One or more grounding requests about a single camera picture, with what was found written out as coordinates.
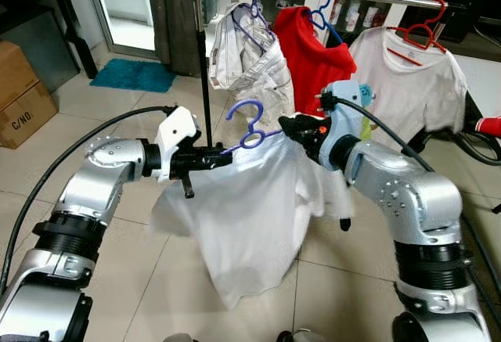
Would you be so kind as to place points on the plain white t-shirt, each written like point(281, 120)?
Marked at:
point(250, 217)

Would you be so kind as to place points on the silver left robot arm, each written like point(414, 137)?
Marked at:
point(109, 162)

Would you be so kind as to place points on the blue clothes hanger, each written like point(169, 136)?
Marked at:
point(315, 19)

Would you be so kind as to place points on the red clothes hanger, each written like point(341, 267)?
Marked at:
point(415, 33)

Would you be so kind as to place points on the white crumpled garment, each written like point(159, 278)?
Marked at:
point(250, 76)

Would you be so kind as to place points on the plain red shirt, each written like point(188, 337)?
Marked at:
point(309, 60)

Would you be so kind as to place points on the teal floor mat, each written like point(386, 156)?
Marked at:
point(133, 76)

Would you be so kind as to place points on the white t-shirt with monster print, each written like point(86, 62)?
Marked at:
point(415, 84)

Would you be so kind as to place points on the grey curtain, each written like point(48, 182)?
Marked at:
point(168, 21)

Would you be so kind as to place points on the cardboard box printed C/NO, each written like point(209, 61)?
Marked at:
point(27, 119)

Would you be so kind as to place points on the aluminium framed glass door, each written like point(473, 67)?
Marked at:
point(125, 5)

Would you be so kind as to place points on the grey robot left foot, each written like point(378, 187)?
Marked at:
point(178, 338)

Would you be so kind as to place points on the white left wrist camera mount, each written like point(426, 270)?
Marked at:
point(174, 131)

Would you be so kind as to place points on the pale grey right wrist camera mount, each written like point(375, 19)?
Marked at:
point(342, 115)

